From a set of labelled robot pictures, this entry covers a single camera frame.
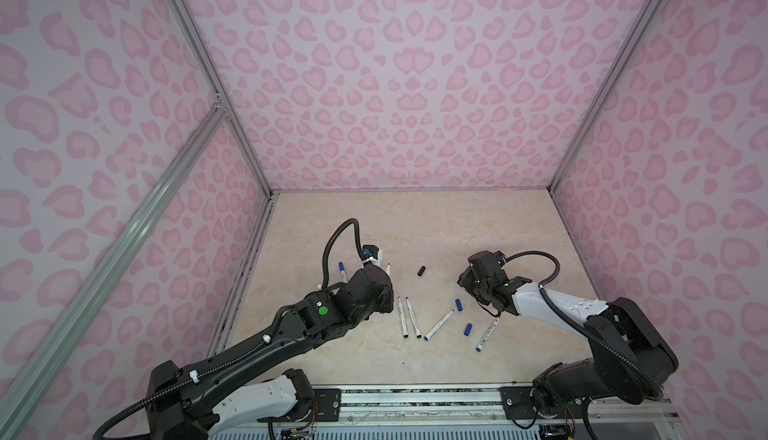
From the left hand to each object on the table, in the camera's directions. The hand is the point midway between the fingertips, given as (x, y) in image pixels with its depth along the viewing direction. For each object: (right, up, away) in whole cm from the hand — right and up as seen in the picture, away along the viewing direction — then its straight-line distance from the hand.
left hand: (393, 281), depth 73 cm
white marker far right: (+26, -17, +11) cm, 33 cm away
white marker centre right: (+6, -14, +13) cm, 20 cm away
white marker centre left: (+3, -14, +14) cm, 20 cm away
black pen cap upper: (+9, -2, +24) cm, 26 cm away
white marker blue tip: (+13, -15, +13) cm, 24 cm away
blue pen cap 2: (+21, -17, +13) cm, 30 cm away
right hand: (+21, -3, +18) cm, 27 cm away
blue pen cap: (+20, -10, +17) cm, 28 cm away
